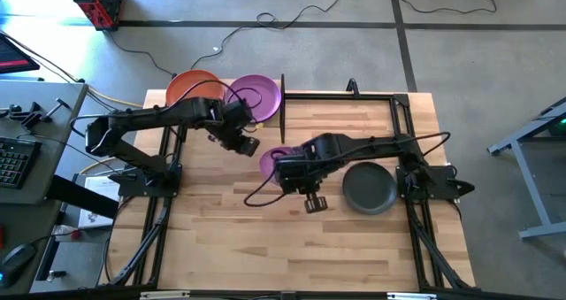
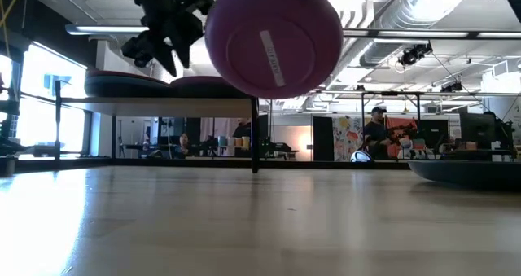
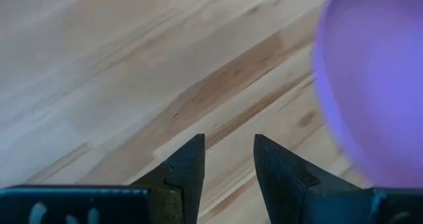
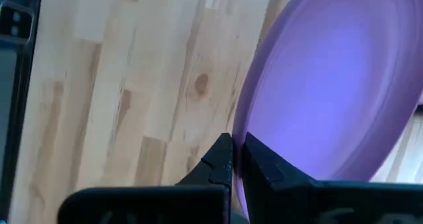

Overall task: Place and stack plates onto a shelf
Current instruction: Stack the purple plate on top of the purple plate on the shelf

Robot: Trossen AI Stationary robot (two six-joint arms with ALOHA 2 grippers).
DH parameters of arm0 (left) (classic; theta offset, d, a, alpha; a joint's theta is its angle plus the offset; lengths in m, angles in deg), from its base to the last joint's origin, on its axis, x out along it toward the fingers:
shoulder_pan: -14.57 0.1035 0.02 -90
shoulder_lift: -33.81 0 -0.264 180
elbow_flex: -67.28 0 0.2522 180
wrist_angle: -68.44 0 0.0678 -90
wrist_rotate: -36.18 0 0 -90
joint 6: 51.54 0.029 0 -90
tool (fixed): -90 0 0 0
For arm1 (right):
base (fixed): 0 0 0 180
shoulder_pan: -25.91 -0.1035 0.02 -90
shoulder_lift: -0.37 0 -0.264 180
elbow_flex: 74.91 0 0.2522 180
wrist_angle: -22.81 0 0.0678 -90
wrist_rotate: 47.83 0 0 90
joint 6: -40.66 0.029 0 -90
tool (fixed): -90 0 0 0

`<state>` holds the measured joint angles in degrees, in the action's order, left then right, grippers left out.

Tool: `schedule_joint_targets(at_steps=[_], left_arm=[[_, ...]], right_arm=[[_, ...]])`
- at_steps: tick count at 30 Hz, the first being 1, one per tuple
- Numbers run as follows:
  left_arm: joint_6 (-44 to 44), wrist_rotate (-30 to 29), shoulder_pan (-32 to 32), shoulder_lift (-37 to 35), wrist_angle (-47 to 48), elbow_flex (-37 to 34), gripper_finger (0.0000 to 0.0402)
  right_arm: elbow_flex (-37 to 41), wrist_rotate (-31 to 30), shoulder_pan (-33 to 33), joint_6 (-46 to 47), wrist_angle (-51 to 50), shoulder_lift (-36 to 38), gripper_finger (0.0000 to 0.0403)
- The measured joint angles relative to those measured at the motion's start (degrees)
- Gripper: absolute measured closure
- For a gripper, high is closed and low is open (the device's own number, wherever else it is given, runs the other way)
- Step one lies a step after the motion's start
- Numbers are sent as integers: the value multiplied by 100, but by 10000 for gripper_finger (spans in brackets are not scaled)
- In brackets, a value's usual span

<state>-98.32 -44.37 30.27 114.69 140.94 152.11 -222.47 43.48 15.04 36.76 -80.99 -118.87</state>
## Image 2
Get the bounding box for blue-grey plate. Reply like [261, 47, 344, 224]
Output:
[84, 78, 172, 99]

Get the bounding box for wooden shelf with black legs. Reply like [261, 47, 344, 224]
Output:
[54, 79, 261, 174]

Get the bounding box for long ceiling light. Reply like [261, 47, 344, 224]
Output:
[64, 23, 150, 36]
[343, 28, 521, 41]

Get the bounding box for person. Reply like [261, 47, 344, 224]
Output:
[232, 119, 252, 157]
[363, 106, 395, 160]
[178, 132, 192, 158]

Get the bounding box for black ceiling spotlight cluster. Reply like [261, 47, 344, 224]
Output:
[397, 42, 434, 68]
[440, 80, 464, 94]

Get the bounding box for black door panel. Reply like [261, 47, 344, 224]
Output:
[312, 116, 335, 162]

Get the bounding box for floral poster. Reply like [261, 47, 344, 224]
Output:
[332, 116, 365, 162]

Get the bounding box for red partition panel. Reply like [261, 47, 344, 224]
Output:
[385, 116, 419, 160]

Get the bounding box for white striped ball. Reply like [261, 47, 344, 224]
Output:
[349, 149, 374, 164]

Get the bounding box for black background monitor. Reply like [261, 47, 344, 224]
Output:
[459, 112, 496, 145]

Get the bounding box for silver ventilation duct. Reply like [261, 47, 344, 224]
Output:
[341, 0, 473, 68]

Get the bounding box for black background workstation frame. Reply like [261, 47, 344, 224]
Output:
[360, 90, 422, 161]

